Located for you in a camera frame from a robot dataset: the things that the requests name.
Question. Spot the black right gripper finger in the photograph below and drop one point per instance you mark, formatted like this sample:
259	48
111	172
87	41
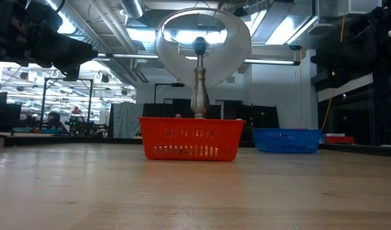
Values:
326	56
336	79

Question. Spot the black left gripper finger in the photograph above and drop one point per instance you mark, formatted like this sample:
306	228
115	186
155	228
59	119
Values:
82	52
71	73

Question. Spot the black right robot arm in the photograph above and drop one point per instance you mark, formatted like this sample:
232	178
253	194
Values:
384	25

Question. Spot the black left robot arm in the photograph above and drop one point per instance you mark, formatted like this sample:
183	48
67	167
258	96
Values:
10	32

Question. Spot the person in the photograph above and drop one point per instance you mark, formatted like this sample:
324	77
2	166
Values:
54	117

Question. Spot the machine with green lights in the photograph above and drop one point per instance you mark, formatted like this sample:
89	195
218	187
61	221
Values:
74	124

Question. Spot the white flat object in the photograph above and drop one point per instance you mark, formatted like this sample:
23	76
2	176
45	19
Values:
335	134

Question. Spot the long ceiling tube light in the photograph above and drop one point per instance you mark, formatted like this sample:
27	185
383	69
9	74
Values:
269	62

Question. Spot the red flat tray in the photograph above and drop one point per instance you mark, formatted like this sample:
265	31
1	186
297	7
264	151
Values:
339	140

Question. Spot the grey cloth cover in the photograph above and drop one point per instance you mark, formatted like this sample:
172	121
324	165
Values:
125	119

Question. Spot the black monitor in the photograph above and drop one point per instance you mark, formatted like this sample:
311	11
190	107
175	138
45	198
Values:
5	111

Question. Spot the blue plastic basket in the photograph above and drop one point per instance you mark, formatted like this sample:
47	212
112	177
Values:
286	147

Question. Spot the black partition screen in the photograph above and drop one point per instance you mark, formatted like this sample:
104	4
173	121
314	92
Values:
259	118

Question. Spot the black stand with boom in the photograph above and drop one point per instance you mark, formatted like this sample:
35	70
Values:
170	85

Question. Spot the white lamp shade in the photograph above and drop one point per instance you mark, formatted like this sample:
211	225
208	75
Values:
227	64

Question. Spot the person's head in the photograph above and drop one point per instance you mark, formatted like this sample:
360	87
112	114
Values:
179	115

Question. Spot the red plastic basket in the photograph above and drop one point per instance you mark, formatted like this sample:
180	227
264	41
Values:
190	124

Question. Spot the black metal post frame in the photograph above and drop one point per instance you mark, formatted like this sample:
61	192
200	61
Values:
43	102

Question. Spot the silver ceiling air duct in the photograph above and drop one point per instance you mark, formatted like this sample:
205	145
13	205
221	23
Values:
133	8

